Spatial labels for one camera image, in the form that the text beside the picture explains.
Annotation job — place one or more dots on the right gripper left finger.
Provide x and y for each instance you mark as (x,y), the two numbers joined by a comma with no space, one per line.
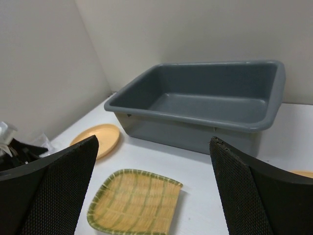
(45,196)

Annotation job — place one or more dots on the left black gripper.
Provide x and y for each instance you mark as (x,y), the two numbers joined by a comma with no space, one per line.
(18,153)

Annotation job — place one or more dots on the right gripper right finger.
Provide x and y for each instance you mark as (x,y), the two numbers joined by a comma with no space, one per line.
(258,198)

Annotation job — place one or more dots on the tan plastic plate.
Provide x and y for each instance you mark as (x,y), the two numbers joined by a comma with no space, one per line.
(308,174)
(107,135)

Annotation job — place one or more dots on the woven bamboo tray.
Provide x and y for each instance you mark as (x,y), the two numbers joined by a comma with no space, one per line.
(134,202)

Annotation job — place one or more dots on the clear plastic cup front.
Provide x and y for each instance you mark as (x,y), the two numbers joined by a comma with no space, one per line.
(41,140)

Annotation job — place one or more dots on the grey plastic bin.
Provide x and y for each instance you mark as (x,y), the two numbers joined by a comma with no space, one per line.
(184,105)

